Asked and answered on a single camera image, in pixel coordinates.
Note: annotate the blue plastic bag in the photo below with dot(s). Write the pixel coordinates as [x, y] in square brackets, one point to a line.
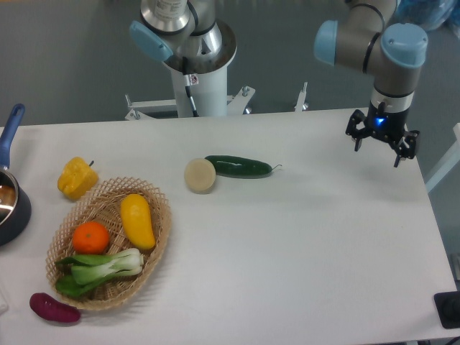
[429, 14]

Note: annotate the blue-handled saucepan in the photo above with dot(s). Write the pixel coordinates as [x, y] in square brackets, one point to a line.
[16, 207]

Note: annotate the purple sweet potato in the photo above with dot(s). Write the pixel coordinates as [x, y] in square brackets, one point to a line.
[50, 309]

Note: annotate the orange fruit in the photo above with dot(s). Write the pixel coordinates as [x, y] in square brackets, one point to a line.
[90, 238]

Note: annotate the dark green cucumber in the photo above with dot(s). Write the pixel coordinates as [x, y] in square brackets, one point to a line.
[240, 167]

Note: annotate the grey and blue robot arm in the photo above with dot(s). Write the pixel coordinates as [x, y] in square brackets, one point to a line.
[197, 48]

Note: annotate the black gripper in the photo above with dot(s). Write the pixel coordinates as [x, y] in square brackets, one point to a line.
[384, 125]

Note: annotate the green bok choy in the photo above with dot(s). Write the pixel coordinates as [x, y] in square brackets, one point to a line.
[88, 271]

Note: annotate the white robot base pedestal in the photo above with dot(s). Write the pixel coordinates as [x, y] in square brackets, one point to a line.
[195, 95]

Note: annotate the yellow bell pepper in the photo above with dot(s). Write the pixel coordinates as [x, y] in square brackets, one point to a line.
[77, 178]

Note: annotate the black device at table edge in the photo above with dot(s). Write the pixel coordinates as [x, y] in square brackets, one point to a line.
[447, 306]

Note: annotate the yellow mango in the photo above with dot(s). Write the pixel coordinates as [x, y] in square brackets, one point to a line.
[137, 221]

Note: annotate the white frame bar right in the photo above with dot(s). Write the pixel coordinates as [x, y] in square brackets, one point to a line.
[445, 164]

